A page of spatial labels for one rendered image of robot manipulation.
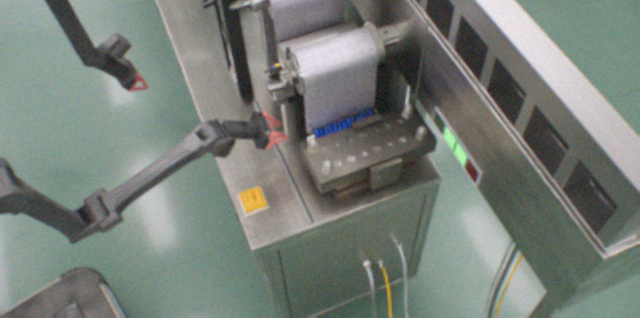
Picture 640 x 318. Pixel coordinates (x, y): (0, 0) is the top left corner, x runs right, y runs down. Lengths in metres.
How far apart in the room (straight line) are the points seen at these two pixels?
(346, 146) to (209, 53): 0.76
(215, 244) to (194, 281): 0.20
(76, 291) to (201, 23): 1.22
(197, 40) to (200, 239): 1.00
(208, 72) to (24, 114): 1.65
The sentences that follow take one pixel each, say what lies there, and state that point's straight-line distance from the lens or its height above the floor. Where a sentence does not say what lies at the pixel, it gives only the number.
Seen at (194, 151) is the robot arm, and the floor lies 1.20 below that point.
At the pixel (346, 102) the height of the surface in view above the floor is 1.11.
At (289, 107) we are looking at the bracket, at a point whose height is 1.07.
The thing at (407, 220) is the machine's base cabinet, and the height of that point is 0.68.
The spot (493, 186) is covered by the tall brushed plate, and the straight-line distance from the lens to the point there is 1.61.
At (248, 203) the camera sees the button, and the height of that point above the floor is 0.92.
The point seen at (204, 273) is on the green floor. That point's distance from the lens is 2.85.
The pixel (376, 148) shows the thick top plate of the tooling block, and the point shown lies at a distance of 1.87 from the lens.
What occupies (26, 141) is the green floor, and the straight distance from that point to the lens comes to 3.58.
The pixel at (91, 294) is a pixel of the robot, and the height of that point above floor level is 0.24.
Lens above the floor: 2.55
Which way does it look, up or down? 54 degrees down
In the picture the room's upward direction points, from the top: 2 degrees counter-clockwise
